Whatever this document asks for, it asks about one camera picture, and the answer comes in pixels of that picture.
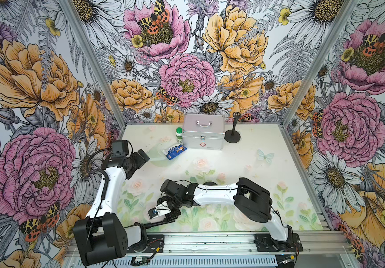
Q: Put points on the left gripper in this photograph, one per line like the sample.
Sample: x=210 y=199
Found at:
x=140 y=161

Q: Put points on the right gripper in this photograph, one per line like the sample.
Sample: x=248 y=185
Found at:
x=173 y=214

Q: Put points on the black round stand base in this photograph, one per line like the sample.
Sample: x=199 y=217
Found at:
x=232 y=136

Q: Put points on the black stand pole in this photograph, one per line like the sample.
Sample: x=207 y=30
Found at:
x=155 y=224

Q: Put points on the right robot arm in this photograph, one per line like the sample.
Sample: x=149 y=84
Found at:
x=251 y=199

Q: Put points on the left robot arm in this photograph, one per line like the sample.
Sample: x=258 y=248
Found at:
x=100 y=236

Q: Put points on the clear plastic bag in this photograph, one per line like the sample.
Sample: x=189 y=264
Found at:
x=157 y=158

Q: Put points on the blue snack packet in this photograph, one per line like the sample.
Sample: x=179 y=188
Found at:
x=175 y=151

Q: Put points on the green capped white bottle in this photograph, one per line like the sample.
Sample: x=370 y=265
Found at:
x=179 y=132

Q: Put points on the small circuit board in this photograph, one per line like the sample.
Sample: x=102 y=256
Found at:
x=139 y=260

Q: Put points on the silver aluminium first aid case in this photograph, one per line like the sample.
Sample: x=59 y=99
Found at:
x=203 y=132

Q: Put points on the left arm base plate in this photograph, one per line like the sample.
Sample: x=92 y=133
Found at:
x=154 y=243

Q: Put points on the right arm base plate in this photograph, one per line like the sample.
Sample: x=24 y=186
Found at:
x=265 y=243

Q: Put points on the aluminium front rail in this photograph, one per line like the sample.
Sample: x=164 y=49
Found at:
x=242 y=243

